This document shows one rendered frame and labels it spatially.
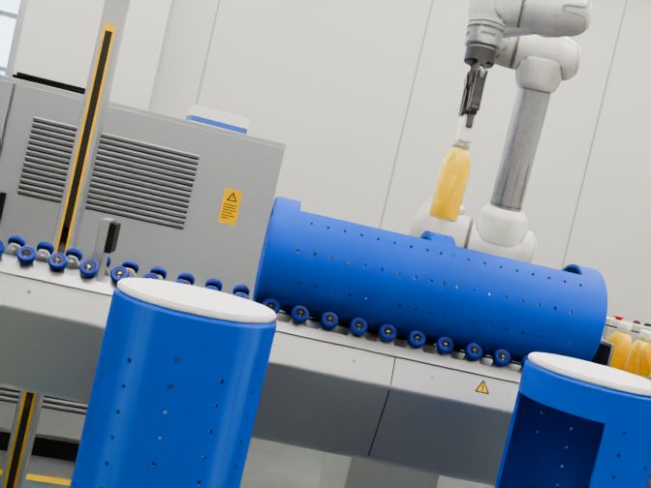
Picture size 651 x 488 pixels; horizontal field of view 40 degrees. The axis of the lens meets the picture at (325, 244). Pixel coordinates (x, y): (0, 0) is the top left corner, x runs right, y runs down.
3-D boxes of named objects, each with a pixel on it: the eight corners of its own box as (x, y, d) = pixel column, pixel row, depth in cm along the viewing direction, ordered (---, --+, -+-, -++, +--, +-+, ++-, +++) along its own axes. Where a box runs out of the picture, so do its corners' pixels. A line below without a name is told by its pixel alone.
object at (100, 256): (94, 275, 232) (107, 217, 232) (109, 279, 233) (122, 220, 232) (87, 279, 223) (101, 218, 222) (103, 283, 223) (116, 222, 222)
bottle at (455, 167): (461, 223, 215) (480, 147, 216) (435, 215, 213) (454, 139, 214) (449, 222, 222) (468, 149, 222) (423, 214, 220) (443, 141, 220)
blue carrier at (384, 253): (252, 291, 247) (275, 191, 243) (553, 357, 255) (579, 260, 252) (250, 315, 219) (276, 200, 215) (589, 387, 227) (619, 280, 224)
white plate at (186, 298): (287, 325, 144) (286, 333, 144) (266, 300, 171) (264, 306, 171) (114, 290, 139) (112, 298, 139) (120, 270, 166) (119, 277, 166)
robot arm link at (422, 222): (405, 256, 299) (420, 192, 298) (459, 269, 296) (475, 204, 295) (401, 257, 283) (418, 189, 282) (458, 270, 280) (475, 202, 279)
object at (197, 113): (184, 122, 382) (188, 105, 382) (238, 136, 391) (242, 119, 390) (190, 122, 371) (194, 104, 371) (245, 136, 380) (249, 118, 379)
